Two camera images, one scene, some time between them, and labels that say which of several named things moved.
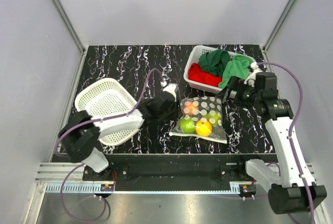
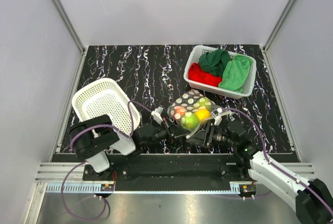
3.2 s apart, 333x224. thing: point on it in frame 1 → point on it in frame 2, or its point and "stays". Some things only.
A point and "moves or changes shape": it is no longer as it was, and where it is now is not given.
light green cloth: (239, 66) stays
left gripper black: (176, 106) → (173, 131)
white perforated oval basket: (105, 98) stays
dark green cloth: (214, 61) stays
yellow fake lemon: (203, 129) moves or changes shape
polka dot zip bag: (201, 116) moves or changes shape
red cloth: (195, 73) stays
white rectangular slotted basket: (193, 57) stays
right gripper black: (237, 84) → (205, 136)
